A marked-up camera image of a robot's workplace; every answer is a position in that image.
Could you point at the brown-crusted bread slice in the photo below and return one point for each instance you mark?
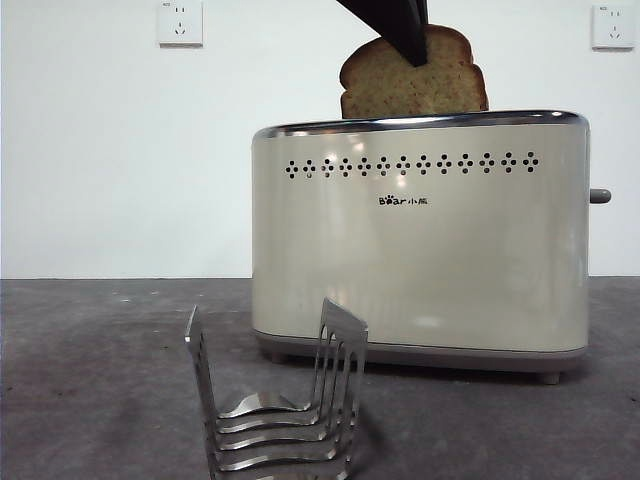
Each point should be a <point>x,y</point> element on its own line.
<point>400,95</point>

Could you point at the grey toaster lever knob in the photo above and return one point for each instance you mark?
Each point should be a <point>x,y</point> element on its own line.
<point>600,196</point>

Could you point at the stainless steel bread rack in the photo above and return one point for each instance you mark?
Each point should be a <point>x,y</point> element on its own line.
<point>280,420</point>

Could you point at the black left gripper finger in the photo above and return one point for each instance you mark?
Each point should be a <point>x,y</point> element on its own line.
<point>395,25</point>

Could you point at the cream two-slot toaster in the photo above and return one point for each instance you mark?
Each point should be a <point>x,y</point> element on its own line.
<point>425,260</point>

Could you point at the white wall socket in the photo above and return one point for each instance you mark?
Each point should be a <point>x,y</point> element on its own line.
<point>612,27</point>
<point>181,24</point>

